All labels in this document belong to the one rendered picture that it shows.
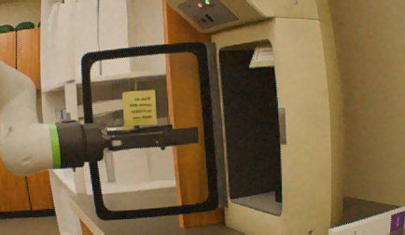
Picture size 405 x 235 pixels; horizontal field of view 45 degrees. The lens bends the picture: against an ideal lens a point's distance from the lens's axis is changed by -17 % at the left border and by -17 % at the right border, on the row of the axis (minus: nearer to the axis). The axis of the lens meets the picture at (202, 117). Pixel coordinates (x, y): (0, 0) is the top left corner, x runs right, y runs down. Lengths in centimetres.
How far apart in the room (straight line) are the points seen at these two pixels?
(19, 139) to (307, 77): 58
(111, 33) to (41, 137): 131
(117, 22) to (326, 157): 135
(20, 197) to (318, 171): 510
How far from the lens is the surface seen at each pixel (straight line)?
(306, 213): 114
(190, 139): 108
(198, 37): 142
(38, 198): 605
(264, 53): 120
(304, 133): 112
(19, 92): 110
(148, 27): 245
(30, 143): 104
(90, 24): 239
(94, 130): 108
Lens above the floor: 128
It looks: 3 degrees down
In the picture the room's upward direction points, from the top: 5 degrees counter-clockwise
